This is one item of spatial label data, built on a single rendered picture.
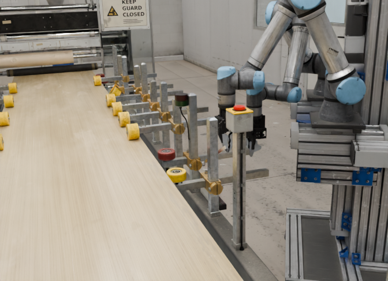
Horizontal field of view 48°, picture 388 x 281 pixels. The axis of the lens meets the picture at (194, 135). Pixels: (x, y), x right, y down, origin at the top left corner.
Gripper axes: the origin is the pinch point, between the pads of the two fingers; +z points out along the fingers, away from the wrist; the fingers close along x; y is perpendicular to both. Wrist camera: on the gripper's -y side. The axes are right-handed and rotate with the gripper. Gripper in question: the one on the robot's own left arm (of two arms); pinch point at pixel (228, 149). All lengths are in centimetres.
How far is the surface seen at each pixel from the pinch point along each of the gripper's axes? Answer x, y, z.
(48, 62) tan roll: 69, 271, -7
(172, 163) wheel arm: 20.1, 18.4, 10.0
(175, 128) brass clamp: 12.9, 36.8, -0.6
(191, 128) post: 11.9, 14.4, -6.9
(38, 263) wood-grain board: 78, -52, 4
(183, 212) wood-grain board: 33, -39, 4
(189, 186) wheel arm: 20.1, -6.4, 11.1
